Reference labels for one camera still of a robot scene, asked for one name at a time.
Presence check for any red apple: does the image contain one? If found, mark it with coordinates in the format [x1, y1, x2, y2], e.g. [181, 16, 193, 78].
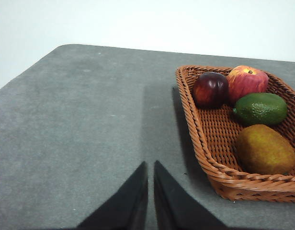
[226, 65, 270, 104]

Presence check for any green avocado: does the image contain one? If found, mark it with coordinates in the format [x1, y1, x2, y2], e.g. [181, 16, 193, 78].
[232, 92, 288, 127]

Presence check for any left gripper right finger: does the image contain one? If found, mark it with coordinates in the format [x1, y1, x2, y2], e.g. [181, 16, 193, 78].
[153, 160, 228, 230]

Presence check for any brown wicker basket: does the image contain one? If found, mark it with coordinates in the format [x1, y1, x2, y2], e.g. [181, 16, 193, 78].
[175, 65, 295, 204]

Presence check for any dark purple plum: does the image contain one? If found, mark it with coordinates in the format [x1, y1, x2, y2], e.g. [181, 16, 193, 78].
[192, 71, 230, 109]

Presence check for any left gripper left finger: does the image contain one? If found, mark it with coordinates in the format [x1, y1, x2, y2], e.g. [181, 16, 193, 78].
[77, 161, 149, 230]

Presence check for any orange-brown kiwifruit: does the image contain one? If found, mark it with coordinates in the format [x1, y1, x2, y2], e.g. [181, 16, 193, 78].
[235, 124, 295, 175]

